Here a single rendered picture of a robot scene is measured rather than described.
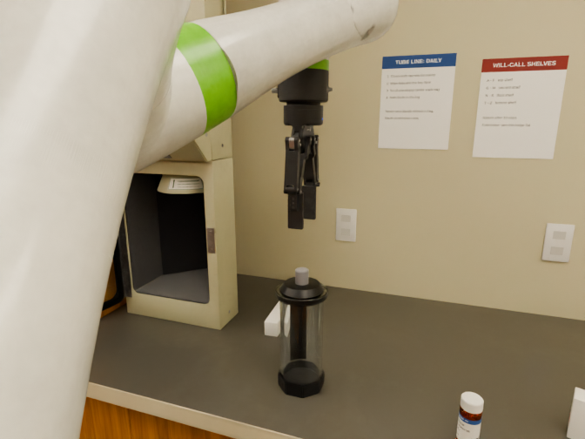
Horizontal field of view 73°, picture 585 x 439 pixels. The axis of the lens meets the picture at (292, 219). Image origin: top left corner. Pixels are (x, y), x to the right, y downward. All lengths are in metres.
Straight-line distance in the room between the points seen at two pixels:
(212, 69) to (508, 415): 0.84
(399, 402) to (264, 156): 0.90
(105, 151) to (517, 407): 0.93
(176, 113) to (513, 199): 1.11
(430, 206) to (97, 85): 1.21
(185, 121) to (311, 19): 0.22
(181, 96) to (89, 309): 0.27
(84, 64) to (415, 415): 0.84
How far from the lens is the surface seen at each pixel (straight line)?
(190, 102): 0.42
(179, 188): 1.12
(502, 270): 1.41
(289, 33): 0.52
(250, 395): 0.93
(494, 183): 1.34
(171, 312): 1.23
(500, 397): 1.02
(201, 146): 0.98
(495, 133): 1.32
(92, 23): 0.22
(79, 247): 0.18
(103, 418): 1.15
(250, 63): 0.47
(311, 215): 0.83
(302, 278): 0.82
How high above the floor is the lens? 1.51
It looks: 14 degrees down
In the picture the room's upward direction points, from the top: straight up
